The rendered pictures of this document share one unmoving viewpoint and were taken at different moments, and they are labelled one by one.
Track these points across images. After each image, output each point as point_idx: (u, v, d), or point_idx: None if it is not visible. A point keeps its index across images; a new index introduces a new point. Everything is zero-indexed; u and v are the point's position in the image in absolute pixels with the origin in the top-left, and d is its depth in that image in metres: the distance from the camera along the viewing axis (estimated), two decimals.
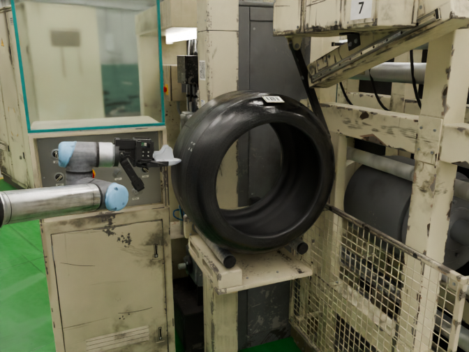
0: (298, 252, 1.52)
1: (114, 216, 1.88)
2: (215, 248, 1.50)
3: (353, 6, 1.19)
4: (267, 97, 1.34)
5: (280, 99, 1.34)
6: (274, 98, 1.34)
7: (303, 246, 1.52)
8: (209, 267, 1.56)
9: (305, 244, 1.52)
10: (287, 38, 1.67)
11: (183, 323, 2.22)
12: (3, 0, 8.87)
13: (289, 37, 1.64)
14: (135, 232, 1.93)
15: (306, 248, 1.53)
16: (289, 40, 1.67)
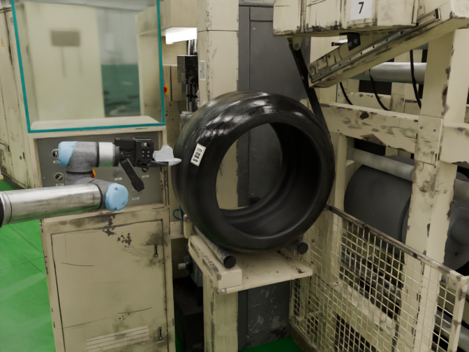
0: (303, 242, 1.52)
1: (114, 216, 1.88)
2: None
3: (353, 6, 1.19)
4: (193, 157, 1.30)
5: (201, 147, 1.29)
6: (197, 151, 1.29)
7: (304, 251, 1.53)
8: (209, 267, 1.56)
9: (304, 253, 1.53)
10: (287, 38, 1.67)
11: (183, 323, 2.22)
12: (3, 0, 8.87)
13: (289, 37, 1.64)
14: (135, 232, 1.93)
15: (301, 252, 1.53)
16: (289, 40, 1.67)
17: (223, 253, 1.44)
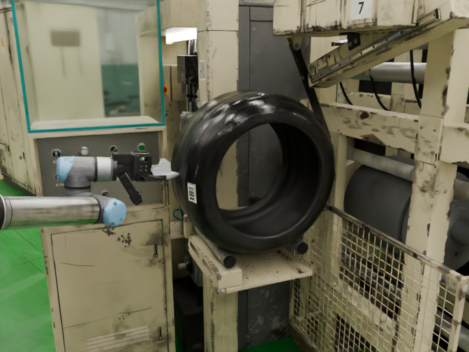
0: (301, 244, 1.52)
1: None
2: None
3: (353, 6, 1.19)
4: (189, 196, 1.33)
5: (192, 186, 1.30)
6: (190, 190, 1.32)
7: (306, 249, 1.53)
8: (209, 267, 1.56)
9: (306, 251, 1.53)
10: (287, 38, 1.67)
11: (183, 323, 2.22)
12: (3, 0, 8.87)
13: (289, 37, 1.64)
14: (135, 232, 1.93)
15: (303, 252, 1.53)
16: (289, 40, 1.67)
17: (222, 254, 1.44)
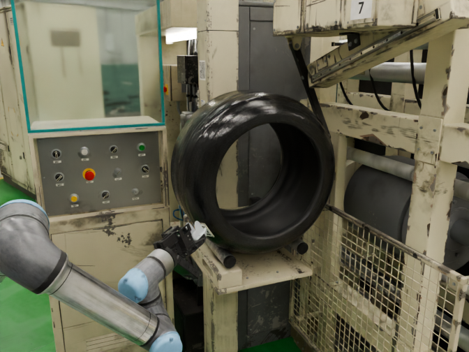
0: (301, 243, 1.52)
1: (114, 216, 1.88)
2: None
3: (353, 6, 1.19)
4: None
5: (202, 224, 1.35)
6: None
7: (305, 250, 1.53)
8: (209, 267, 1.56)
9: (306, 251, 1.53)
10: (287, 38, 1.67)
11: (183, 323, 2.22)
12: (3, 0, 8.87)
13: (289, 37, 1.64)
14: (135, 232, 1.93)
15: (301, 252, 1.53)
16: (289, 40, 1.67)
17: (224, 253, 1.44)
